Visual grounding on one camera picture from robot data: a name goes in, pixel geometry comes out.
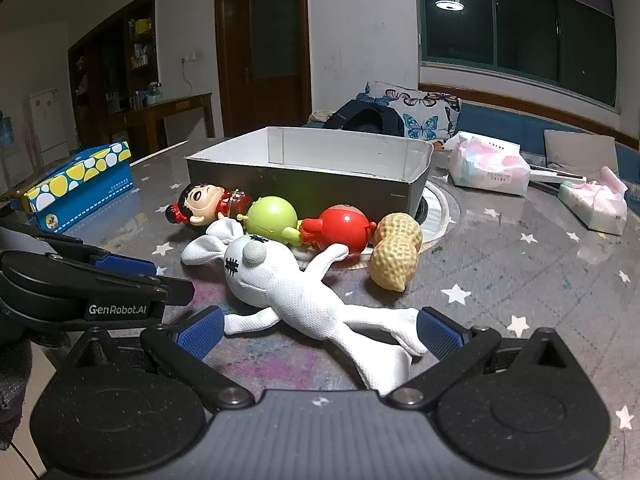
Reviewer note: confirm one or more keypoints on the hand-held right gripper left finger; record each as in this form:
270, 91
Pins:
200, 334

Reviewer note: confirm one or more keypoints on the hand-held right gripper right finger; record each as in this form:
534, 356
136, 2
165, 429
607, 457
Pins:
441, 334

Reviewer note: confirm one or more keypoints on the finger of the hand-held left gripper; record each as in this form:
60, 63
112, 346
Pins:
177, 292
125, 263

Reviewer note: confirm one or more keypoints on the peanut shaped toy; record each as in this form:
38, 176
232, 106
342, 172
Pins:
395, 260

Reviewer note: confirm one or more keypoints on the black haired doll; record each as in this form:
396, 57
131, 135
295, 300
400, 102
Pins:
197, 200

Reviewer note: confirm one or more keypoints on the white plush rabbit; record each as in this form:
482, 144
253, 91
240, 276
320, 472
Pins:
290, 290

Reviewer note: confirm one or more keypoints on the green round toy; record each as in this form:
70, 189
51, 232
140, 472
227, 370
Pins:
270, 216

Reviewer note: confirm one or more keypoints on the red round toy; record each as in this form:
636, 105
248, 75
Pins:
345, 225

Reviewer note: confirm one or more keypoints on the grey cardboard box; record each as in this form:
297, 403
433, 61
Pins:
300, 187

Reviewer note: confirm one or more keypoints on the blue dotted tissue box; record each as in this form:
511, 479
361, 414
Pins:
85, 195

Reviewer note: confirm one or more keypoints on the white fridge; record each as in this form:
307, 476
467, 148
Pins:
47, 120

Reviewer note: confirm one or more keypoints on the wooden desk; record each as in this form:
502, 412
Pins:
170, 105

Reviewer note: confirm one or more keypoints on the pink white tissue pack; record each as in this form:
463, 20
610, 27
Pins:
490, 170

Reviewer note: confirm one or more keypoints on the light blue kettle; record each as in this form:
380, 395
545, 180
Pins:
154, 94

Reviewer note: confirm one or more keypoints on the blue water bottle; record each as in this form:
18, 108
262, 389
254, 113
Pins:
5, 132

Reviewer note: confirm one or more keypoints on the open tissue pack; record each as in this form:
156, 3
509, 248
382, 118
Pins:
595, 210

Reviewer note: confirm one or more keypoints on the dark wooden cabinet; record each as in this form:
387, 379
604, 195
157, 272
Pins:
100, 60

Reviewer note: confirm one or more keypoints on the blue sofa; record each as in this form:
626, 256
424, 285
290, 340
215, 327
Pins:
495, 120

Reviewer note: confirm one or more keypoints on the butterfly print pillow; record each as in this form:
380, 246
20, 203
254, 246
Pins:
425, 110

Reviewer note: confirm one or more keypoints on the beige cushion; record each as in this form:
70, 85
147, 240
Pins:
575, 150

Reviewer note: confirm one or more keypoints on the black backpack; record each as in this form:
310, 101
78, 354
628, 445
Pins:
360, 117

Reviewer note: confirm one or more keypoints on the yellow box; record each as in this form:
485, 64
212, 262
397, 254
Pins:
142, 26

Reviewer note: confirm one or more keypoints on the dark wooden door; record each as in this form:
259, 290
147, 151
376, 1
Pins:
270, 35

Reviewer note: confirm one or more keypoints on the green framed window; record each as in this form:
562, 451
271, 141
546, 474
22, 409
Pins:
525, 35

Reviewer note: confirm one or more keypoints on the white wall socket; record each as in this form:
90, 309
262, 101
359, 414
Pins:
188, 57

